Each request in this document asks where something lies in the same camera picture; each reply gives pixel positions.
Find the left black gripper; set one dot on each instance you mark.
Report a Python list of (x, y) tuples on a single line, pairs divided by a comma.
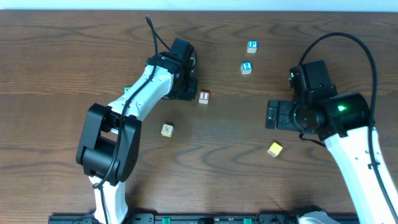
[(189, 88)]

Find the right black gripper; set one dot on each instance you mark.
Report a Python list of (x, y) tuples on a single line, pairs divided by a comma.
[(274, 114)]

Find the red letter I block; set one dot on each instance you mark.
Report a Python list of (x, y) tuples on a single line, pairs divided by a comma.
[(204, 97)]

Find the blue number 2 block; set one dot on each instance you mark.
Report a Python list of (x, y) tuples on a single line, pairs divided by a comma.
[(246, 68)]

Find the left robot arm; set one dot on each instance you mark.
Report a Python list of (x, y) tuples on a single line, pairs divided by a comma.
[(109, 142)]

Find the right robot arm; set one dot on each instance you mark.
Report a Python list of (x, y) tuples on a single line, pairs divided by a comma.
[(341, 123)]

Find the green letter R block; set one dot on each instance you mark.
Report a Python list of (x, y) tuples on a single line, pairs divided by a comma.
[(126, 89)]

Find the blue letter P block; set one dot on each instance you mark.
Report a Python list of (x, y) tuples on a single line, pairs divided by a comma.
[(252, 46)]

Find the wooden block with drawing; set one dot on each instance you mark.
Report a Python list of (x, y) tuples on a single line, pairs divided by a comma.
[(167, 130)]

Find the yellow wooden block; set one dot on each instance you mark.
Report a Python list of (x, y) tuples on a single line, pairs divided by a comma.
[(275, 149)]

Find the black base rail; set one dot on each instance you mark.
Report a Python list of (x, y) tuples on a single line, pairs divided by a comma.
[(148, 218)]

